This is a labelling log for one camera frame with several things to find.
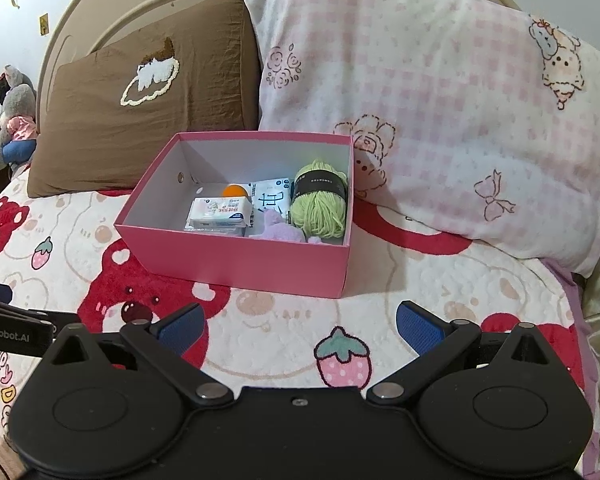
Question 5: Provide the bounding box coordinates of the bear printed blanket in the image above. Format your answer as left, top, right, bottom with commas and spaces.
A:
0, 180, 588, 480

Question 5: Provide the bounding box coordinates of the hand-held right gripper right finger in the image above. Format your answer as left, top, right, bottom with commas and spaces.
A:
366, 301, 556, 406

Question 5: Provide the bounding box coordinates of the brown pillow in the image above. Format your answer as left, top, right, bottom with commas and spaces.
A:
27, 0, 261, 198

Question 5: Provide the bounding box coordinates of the grey plush toy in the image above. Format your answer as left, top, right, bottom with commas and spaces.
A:
0, 65, 38, 170

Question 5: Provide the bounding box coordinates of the purple plush toy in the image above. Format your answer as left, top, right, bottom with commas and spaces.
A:
250, 207, 326, 247

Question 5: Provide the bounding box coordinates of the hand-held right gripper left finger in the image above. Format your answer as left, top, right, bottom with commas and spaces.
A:
50, 303, 236, 407

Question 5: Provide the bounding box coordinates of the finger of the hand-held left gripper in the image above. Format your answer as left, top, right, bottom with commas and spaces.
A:
0, 282, 81, 337

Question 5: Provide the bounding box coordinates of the pink cardboard box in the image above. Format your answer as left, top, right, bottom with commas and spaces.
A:
114, 131, 356, 300

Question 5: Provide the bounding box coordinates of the green yarn ball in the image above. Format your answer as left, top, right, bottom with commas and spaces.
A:
288, 159, 352, 241

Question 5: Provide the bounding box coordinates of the white tissue pack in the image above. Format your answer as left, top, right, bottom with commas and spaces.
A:
186, 196, 254, 237

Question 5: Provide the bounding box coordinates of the light blue wet wipes packet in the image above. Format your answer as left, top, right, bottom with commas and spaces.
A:
249, 177, 295, 226

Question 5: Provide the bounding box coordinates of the pink checked pillow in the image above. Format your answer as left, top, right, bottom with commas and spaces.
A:
241, 0, 600, 278

